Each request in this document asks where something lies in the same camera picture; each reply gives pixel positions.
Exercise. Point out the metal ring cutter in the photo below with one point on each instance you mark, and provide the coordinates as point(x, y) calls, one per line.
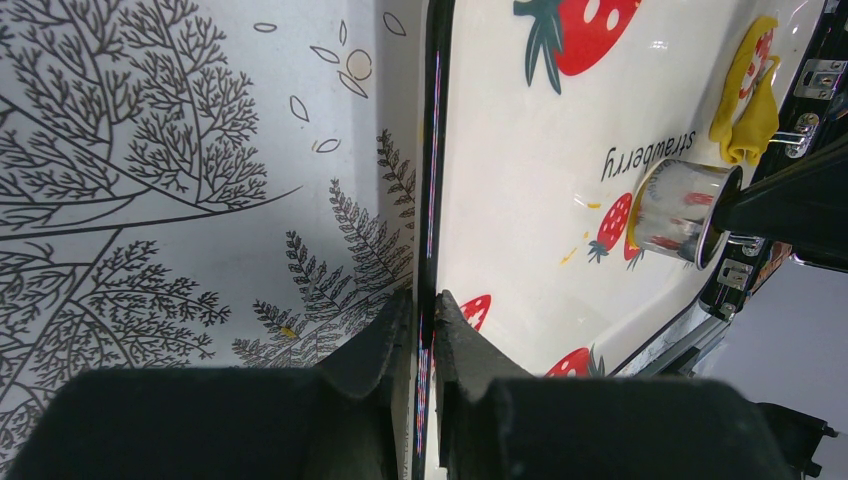
point(678, 206)

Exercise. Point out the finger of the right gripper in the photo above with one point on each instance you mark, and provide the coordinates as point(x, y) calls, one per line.
point(804, 205)

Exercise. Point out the yellow dough lump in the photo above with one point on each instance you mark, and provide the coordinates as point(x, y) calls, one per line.
point(633, 220)

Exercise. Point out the floral table mat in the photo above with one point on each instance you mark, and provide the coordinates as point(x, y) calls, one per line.
point(198, 183)

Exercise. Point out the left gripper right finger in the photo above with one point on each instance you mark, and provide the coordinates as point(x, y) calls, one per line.
point(497, 421)

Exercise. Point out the yellow dough scrap strip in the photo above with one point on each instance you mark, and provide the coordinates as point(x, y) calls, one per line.
point(747, 115)

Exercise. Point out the strawberry print tray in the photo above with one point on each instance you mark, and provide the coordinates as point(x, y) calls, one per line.
point(542, 119)

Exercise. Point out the black foam-lined case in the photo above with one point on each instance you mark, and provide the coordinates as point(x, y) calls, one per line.
point(813, 116)

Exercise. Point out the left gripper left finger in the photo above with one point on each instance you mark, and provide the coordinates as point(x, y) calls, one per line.
point(333, 420)

